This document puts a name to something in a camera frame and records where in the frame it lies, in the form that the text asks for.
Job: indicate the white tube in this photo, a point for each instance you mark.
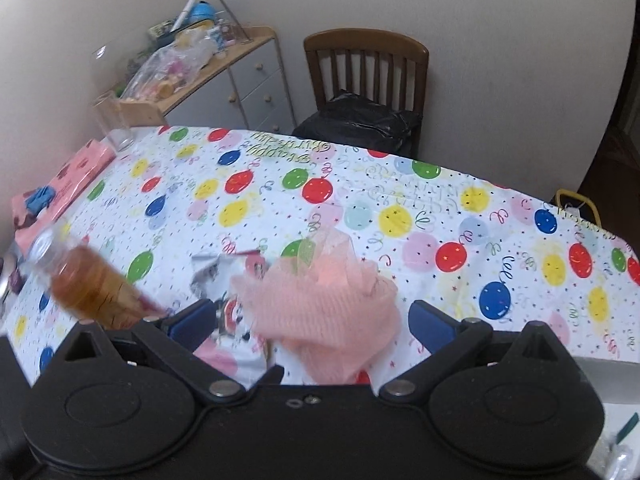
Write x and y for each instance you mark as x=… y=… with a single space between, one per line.
x=186 y=10

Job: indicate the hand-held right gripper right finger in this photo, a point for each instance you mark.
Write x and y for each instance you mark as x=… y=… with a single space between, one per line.
x=430 y=325

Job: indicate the balloon print tablecloth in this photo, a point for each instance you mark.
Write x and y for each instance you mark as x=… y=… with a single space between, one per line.
x=450 y=200

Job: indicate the black plastic bag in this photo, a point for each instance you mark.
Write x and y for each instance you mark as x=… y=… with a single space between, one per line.
x=350 y=120

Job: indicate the small blue toy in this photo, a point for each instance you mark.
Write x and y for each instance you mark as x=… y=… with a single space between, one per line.
x=40 y=199

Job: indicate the cat print foil packet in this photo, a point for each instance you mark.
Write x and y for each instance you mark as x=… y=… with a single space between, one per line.
x=210 y=275

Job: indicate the pink patterned box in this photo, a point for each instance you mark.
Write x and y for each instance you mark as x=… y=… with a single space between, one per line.
x=85 y=160

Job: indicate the amber tea bottle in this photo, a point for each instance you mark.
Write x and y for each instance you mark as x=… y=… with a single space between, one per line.
x=90 y=285

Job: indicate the blue round toy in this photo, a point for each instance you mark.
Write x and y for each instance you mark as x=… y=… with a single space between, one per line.
x=206 y=11

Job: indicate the wooden side cabinet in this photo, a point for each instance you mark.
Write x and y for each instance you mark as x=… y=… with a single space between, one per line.
x=260 y=75

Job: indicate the plastic bag of toys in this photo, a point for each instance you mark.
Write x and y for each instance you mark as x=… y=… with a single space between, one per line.
x=165 y=70

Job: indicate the brown wooden chair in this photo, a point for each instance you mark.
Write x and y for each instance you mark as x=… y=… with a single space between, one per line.
x=365 y=40

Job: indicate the dark green band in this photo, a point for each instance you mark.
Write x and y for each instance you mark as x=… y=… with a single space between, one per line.
x=629 y=427

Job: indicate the pink mesh bath pouf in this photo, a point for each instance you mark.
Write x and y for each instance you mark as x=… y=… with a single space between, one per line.
x=320 y=310

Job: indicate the clear drinking glass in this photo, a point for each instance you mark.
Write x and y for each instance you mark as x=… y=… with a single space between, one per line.
x=112 y=125

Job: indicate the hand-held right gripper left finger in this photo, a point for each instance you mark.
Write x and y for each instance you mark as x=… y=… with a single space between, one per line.
x=192 y=322

